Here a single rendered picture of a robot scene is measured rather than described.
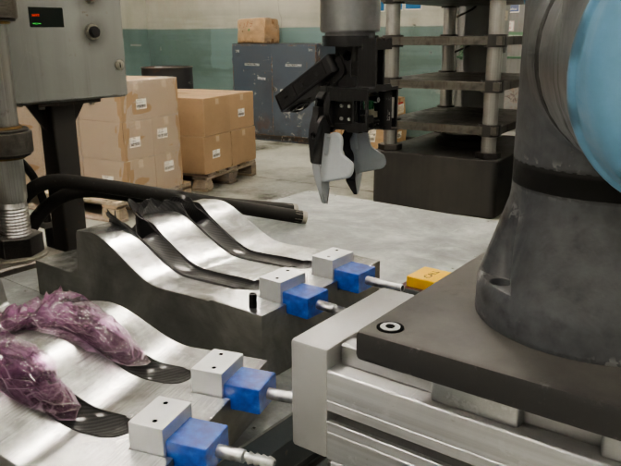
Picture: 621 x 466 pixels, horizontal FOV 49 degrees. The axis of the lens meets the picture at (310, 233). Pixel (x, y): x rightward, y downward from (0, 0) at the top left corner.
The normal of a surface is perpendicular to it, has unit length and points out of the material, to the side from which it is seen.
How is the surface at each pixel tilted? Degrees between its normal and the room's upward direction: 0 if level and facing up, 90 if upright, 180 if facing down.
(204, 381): 90
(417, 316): 0
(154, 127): 99
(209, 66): 90
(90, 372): 28
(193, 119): 90
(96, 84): 90
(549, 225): 72
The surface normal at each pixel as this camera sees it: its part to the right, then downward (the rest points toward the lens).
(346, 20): -0.17, 0.27
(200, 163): -0.43, 0.25
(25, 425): 0.42, -0.81
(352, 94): -0.62, 0.22
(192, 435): 0.00, -0.96
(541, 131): -0.94, 0.10
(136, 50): 0.84, 0.15
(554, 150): -0.81, 0.18
